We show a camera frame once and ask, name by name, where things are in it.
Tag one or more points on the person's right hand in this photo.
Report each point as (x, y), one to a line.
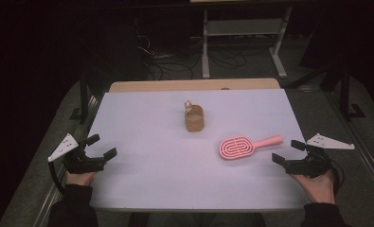
(320, 189)

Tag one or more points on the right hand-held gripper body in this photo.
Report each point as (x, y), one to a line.
(311, 165)

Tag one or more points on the pink hairbrush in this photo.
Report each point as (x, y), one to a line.
(236, 147)

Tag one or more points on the white table cover sheet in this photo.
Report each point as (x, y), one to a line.
(162, 176)

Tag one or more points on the black metal stand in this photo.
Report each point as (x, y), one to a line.
(84, 94)
(345, 91)

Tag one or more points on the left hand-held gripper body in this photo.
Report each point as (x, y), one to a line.
(80, 164)

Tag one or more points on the person's left hand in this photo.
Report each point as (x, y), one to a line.
(80, 178)

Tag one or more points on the white metal shelf stand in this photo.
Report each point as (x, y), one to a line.
(244, 27)

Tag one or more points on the brown wooden cup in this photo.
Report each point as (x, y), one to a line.
(194, 124)

